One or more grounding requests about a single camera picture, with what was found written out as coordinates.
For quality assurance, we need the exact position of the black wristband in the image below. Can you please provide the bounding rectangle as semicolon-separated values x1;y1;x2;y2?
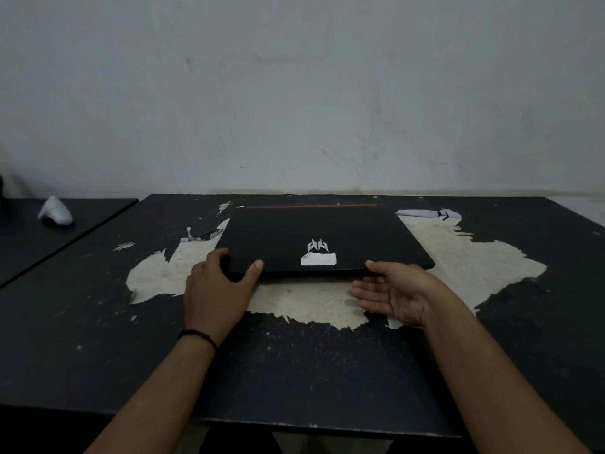
178;328;219;353

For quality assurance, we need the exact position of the peeled grey laminate scrap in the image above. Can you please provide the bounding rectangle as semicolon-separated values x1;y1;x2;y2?
395;208;462;222

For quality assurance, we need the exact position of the person's left forearm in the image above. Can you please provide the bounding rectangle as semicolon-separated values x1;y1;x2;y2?
84;332;222;454

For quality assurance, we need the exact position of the black laptop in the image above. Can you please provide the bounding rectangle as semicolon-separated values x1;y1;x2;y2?
218;203;436;281

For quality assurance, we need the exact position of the person's left hand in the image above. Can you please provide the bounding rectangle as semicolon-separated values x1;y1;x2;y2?
183;248;264;346

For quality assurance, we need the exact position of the person's right hand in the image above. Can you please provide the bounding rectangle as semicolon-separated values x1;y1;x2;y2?
349;260;453;328

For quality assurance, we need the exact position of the person's right forearm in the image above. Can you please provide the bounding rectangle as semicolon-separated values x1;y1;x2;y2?
420;286;592;454

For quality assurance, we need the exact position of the white crumpled paper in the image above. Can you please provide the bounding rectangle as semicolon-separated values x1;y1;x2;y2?
38;196;75;227

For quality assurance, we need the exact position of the black side table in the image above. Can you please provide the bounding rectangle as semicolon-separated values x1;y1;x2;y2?
0;198;139;290

